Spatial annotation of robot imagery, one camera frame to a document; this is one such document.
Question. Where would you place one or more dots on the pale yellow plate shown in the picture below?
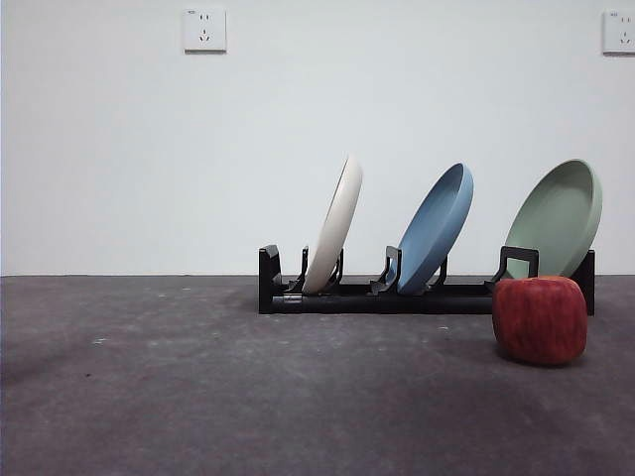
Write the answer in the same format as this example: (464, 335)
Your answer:
(337, 218)

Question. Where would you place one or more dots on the red apple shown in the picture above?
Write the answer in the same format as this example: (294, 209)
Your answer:
(540, 322)

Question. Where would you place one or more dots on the black plate rack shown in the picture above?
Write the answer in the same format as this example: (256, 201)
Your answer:
(357, 303)

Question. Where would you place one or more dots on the blue plate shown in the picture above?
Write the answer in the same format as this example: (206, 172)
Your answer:
(431, 233)

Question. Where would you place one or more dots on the green plate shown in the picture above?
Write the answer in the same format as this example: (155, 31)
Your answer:
(550, 223)

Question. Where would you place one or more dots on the white wall socket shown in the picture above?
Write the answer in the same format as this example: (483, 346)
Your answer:
(620, 33)
(206, 31)

